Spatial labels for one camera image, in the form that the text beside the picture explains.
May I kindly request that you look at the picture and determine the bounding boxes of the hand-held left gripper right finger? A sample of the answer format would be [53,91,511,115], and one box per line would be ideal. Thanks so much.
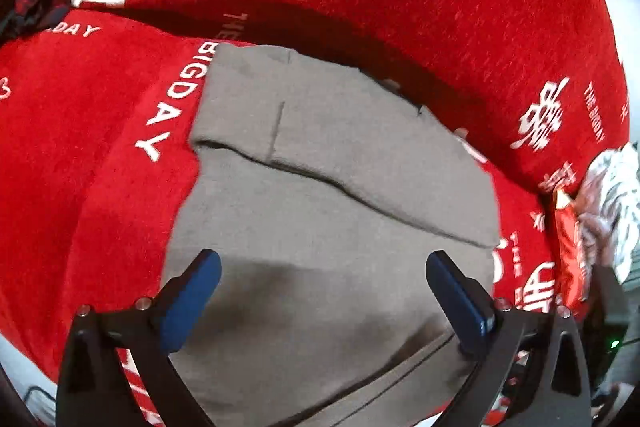
[426,250,593,427]

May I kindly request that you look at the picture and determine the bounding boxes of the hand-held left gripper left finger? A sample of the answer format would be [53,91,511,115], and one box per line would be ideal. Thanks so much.
[56,249,223,427]

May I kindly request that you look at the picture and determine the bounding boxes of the grey knit sweater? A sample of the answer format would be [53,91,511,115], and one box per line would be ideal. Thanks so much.
[162,43,502,427]

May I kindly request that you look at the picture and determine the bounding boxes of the red foil packet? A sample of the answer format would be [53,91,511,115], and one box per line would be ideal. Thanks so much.
[551,187,597,314]

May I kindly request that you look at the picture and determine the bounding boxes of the white patterned cloth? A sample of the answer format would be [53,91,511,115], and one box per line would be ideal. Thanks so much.
[574,144,640,284]

